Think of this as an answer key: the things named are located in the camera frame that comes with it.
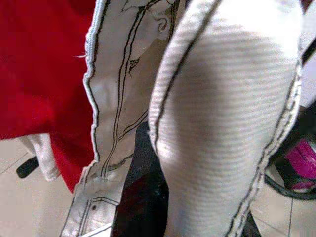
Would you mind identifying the magenta vacuum cleaner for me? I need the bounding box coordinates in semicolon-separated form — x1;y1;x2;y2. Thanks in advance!
270;105;316;192

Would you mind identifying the black vacuum hose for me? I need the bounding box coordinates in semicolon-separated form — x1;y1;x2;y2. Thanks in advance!
264;170;316;201

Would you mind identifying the beige stitched jacket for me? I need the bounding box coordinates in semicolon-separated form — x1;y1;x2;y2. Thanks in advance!
59;0;308;237

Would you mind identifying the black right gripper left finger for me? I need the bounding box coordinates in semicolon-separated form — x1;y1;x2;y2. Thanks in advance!
115;120;171;237

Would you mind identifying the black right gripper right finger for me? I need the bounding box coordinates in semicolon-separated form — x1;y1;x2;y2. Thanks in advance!
243;209;262;237

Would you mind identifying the red polo shirt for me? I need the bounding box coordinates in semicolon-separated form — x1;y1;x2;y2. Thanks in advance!
0;0;99;195

